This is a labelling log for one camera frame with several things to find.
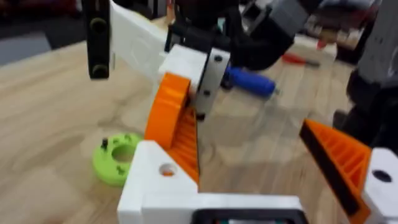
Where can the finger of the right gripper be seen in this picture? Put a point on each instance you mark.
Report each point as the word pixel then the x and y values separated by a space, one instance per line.
pixel 168 105

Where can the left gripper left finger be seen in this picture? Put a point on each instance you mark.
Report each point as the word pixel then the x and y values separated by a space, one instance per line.
pixel 146 174

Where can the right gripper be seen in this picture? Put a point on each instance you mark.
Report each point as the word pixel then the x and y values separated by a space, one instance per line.
pixel 258 43

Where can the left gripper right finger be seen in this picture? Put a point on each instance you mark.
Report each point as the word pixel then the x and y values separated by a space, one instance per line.
pixel 382 193

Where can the orange ribbed wedge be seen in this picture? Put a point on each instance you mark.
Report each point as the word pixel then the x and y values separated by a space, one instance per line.
pixel 186 146

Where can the blue electric screwdriver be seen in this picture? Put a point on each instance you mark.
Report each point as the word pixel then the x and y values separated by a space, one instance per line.
pixel 252 81

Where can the small black screw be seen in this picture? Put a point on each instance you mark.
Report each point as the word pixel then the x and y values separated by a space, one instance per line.
pixel 104 144

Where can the green disc with holes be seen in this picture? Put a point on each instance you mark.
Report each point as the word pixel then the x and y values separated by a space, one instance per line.
pixel 105 168

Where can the heap of boxes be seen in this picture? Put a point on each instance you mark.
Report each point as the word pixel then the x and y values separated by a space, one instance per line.
pixel 335 28

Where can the right camera mount white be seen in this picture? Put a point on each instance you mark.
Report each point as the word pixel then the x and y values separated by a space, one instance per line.
pixel 133 40

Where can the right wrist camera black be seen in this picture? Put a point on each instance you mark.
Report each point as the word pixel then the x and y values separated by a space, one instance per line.
pixel 98 46

